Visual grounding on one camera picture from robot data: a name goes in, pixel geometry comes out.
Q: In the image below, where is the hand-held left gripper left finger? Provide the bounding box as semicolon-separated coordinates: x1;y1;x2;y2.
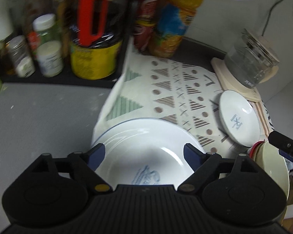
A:
27;143;114;193

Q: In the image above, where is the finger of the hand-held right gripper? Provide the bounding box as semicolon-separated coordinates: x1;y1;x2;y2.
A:
269;131;293;168

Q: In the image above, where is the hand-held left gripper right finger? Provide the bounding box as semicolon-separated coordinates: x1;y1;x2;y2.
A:
177;143;261;193

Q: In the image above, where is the white plate with grey rings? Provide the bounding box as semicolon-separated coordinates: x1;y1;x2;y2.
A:
91;118;207;158

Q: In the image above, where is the pale green bowl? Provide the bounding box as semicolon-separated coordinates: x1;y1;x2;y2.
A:
251;143;268;162
254;141;291;206

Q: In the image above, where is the red bowl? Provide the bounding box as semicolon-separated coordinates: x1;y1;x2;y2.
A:
248;141;266;159

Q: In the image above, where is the large white plate blue print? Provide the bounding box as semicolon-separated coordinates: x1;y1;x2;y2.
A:
98;123;199;186

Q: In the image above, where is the small white plate blue print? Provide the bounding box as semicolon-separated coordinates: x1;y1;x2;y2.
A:
218;90;261;148

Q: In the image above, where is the patterned fringed table cloth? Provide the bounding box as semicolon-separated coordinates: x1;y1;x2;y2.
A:
93;51;274;156

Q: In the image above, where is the black metal shelf rack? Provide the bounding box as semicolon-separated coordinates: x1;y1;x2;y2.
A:
0;36;130;89

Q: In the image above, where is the cream kettle base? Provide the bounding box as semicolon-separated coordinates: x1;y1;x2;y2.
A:
211;57;276;103

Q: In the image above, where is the glass electric kettle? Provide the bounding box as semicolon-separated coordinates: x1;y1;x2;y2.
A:
225;28;280;89

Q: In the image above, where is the small clear spice jar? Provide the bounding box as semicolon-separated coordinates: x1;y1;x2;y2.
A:
6;35;36;78

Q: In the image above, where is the orange juice bottle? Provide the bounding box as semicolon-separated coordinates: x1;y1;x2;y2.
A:
149;0;205;58

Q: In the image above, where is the green label jar white lid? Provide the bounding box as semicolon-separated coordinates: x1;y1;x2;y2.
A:
27;13;61;59

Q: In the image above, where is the green label sauce bottle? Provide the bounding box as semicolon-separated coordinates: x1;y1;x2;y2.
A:
22;0;52;38

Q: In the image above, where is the oil bottle with red handle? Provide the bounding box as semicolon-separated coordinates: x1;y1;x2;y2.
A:
68;0;127;80

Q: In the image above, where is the black power cable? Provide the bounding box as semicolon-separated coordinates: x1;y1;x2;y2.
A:
261;0;293;37

